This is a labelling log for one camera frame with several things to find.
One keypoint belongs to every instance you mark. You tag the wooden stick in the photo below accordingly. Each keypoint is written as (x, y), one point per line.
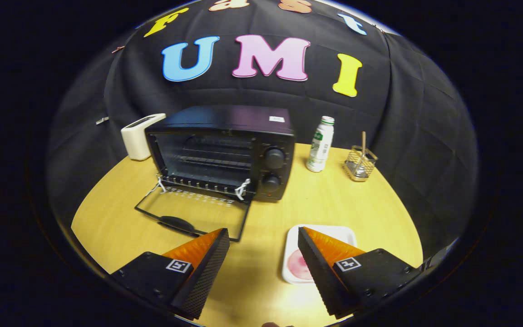
(363, 141)

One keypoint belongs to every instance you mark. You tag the black toaster oven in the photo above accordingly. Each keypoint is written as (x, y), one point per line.
(225, 119)

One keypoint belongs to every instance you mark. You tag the white bread toaster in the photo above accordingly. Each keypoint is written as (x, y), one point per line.
(135, 138)

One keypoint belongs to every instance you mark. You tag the white drink bottle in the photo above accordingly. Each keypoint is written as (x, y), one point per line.
(320, 145)

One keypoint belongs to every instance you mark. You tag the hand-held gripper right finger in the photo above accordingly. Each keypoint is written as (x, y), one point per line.
(320, 272)

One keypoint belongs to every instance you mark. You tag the small white clip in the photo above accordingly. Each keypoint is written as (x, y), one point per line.
(102, 120)

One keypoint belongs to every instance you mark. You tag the black backdrop cloth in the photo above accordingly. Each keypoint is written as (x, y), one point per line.
(416, 113)

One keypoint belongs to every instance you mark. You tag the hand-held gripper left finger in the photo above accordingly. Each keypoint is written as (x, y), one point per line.
(207, 272)

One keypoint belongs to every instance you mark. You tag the small reddish clip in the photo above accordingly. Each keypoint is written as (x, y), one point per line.
(117, 49)

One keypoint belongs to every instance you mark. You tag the white food tray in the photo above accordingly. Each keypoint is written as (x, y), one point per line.
(329, 232)

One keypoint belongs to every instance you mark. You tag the pink ham slice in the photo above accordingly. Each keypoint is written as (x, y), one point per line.
(298, 265)

